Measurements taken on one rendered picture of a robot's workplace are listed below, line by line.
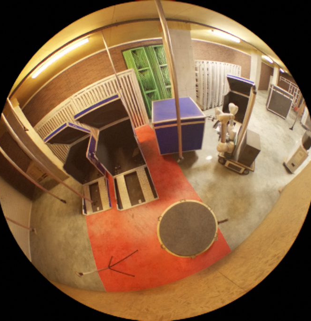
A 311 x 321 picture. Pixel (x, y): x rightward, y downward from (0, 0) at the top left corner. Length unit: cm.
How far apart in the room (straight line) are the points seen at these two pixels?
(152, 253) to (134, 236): 49
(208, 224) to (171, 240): 46
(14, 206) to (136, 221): 549
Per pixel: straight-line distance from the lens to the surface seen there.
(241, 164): 259
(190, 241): 134
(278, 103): 778
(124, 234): 237
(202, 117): 218
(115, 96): 184
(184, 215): 135
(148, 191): 232
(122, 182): 254
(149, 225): 220
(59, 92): 514
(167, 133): 222
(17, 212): 626
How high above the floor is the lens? 213
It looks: 50 degrees down
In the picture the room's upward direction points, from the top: 17 degrees counter-clockwise
